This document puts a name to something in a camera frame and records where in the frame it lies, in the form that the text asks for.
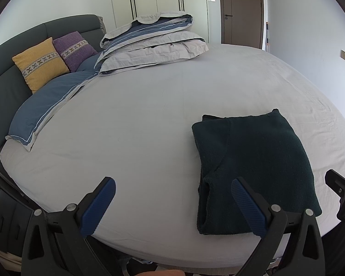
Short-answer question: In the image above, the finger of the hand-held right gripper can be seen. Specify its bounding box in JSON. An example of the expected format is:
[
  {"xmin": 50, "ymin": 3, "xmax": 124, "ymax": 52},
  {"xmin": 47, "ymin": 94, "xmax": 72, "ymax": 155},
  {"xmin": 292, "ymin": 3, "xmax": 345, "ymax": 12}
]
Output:
[{"xmin": 325, "ymin": 169, "xmax": 345, "ymax": 199}]

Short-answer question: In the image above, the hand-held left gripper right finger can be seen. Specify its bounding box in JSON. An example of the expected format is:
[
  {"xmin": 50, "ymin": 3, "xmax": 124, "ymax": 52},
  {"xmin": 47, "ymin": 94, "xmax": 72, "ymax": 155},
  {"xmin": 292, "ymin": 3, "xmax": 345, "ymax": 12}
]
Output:
[{"xmin": 231, "ymin": 177, "xmax": 326, "ymax": 276}]

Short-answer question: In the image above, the yellow patterned cushion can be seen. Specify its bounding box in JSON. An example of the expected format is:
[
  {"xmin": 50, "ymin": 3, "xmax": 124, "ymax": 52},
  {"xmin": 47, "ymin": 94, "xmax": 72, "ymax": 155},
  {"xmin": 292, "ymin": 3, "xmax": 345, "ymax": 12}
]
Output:
[{"xmin": 12, "ymin": 37, "xmax": 70, "ymax": 94}]

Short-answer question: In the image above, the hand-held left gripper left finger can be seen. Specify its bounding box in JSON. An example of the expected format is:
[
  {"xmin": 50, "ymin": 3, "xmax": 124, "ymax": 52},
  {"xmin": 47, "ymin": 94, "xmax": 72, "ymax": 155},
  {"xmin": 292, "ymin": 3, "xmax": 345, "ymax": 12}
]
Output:
[{"xmin": 21, "ymin": 176, "xmax": 124, "ymax": 276}]

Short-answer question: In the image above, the folded grey blue duvet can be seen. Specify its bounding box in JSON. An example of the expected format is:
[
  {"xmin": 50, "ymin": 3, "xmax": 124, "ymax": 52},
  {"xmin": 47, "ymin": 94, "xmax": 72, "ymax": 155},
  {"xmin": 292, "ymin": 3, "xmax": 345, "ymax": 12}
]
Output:
[{"xmin": 99, "ymin": 11, "xmax": 210, "ymax": 77}]

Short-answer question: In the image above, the brown door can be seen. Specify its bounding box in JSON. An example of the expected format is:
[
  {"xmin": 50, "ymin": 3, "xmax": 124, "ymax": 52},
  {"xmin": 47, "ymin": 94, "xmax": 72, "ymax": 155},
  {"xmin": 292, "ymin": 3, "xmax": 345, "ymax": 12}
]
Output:
[{"xmin": 218, "ymin": 0, "xmax": 265, "ymax": 49}]

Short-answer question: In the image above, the dark green sweater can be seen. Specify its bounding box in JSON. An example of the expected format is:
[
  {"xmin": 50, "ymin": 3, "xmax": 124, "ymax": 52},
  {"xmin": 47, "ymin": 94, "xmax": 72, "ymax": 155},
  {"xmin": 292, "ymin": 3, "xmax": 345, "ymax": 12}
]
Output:
[{"xmin": 191, "ymin": 109, "xmax": 322, "ymax": 235}]

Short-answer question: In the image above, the dark grey headboard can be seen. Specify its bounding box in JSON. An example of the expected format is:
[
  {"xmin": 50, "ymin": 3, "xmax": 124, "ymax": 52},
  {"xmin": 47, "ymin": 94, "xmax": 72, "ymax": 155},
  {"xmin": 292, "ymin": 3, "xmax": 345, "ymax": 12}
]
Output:
[{"xmin": 0, "ymin": 14, "xmax": 107, "ymax": 153}]

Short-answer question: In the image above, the dark nightstand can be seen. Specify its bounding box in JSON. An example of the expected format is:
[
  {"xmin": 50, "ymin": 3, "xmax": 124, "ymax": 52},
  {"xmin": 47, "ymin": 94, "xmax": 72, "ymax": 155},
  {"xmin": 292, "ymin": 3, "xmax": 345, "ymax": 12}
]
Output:
[{"xmin": 0, "ymin": 187, "xmax": 69, "ymax": 268}]

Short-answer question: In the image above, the bed with grey sheet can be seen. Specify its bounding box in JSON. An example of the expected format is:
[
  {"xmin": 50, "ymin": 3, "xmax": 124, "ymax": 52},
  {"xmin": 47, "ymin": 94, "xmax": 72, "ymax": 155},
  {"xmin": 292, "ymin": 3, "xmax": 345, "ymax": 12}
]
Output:
[{"xmin": 0, "ymin": 43, "xmax": 345, "ymax": 275}]

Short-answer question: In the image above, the blue pillow with grey border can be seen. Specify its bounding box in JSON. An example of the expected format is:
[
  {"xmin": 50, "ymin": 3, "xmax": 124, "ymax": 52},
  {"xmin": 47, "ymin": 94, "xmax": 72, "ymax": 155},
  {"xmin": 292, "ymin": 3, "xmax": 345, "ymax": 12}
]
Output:
[
  {"xmin": 5, "ymin": 69, "xmax": 100, "ymax": 153},
  {"xmin": 76, "ymin": 53, "xmax": 102, "ymax": 72}
]

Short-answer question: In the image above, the purple patterned cushion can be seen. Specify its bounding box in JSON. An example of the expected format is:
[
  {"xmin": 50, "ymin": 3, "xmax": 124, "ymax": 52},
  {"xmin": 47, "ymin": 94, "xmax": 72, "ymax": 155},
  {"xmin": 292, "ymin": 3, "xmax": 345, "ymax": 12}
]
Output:
[{"xmin": 52, "ymin": 31, "xmax": 99, "ymax": 72}]

